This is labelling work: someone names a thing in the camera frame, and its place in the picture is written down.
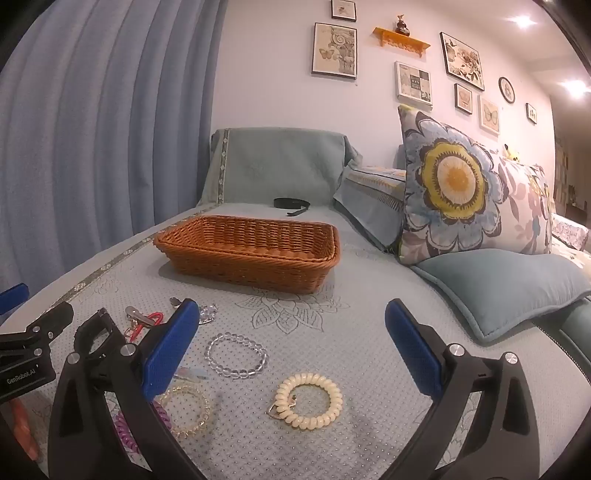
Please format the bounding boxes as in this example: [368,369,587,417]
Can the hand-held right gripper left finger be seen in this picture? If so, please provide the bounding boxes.
[48,298,204,480]

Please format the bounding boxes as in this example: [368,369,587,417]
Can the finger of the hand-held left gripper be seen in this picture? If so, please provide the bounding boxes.
[0,283,29,317]
[0,301,75,352]

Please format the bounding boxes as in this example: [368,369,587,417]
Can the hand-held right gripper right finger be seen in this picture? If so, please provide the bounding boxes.
[379,298,548,480]

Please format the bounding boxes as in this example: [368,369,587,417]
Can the red cord strap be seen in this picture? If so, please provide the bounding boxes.
[124,311,165,343]

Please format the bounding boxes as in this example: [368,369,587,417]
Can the clear bead bracelet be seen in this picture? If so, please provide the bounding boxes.
[204,332,269,380]

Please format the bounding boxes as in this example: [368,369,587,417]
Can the gold bead bracelet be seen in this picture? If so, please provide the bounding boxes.
[159,387,214,439]

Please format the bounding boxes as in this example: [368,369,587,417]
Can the purple spiral hair tie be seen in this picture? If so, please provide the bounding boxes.
[113,401,168,459]

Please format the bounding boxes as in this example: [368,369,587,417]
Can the cream spiral hair tie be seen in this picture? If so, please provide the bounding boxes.
[267,371,344,431]

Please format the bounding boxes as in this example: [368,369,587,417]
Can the brown wicker basket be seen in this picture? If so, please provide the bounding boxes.
[153,215,341,295]

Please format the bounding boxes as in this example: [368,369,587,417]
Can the orange strip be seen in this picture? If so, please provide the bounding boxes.
[8,398,41,462]

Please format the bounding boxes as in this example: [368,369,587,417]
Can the plain teal cushion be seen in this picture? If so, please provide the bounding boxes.
[410,248,591,346]

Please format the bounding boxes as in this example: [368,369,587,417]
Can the striped teal cushion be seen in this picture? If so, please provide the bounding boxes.
[333,165,408,253]

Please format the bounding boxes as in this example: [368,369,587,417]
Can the large floral cushion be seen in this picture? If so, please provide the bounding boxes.
[397,104,509,266]

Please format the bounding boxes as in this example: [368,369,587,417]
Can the pale floral cushion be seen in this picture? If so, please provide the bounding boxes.
[496,157,555,256]

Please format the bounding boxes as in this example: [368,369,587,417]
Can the blue curtain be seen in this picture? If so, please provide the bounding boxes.
[0,0,229,296]

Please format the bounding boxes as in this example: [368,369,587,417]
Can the pale framed butterfly picture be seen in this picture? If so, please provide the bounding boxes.
[477,94,502,136]

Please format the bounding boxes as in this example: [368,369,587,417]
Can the small butterfly framed picture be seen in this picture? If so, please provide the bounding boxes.
[454,82,474,115]

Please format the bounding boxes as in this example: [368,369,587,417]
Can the white framed grid picture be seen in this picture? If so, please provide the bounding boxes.
[394,61,434,109]

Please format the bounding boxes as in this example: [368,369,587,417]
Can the large flower framed picture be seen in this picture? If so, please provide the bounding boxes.
[440,31,485,92]

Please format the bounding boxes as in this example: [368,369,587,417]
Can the butterfly shell framed picture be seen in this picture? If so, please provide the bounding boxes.
[311,22,358,80]

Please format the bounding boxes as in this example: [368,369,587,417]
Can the small black framed picture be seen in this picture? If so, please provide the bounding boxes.
[331,0,358,22]

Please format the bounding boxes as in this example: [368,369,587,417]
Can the black strap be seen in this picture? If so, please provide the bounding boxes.
[273,196,311,217]

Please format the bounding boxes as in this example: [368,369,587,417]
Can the orange wall shelf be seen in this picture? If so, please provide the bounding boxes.
[372,26,431,59]

